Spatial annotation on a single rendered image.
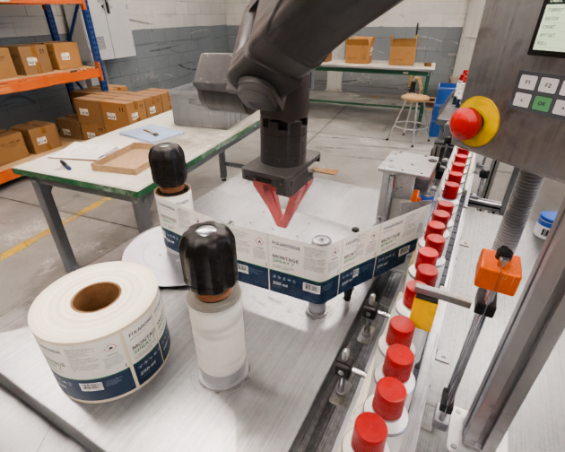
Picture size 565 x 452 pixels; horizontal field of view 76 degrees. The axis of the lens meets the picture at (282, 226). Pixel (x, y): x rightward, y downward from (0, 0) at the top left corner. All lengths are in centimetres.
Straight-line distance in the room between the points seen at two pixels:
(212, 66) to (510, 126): 34
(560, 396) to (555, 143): 55
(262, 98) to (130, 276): 46
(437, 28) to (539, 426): 747
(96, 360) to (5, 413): 25
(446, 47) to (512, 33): 748
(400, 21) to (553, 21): 753
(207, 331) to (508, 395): 45
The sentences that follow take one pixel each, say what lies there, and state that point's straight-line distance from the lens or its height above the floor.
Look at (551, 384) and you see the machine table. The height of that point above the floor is 83.
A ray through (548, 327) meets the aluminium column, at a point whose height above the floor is 111.
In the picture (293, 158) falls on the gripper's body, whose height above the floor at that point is 129.
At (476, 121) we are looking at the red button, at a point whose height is 133.
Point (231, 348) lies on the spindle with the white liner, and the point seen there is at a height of 98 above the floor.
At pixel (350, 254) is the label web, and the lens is 74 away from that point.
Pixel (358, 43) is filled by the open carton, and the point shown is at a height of 105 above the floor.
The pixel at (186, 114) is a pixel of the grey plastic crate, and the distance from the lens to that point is 247.
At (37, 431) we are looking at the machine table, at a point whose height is 83.
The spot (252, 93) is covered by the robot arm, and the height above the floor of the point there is 138.
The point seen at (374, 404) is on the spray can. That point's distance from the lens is 46.
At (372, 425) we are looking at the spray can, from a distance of 42.
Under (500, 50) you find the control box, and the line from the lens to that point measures 50.
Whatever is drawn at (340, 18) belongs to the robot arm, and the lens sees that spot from 28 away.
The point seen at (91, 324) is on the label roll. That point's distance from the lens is 65.
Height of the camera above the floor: 144
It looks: 31 degrees down
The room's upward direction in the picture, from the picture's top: straight up
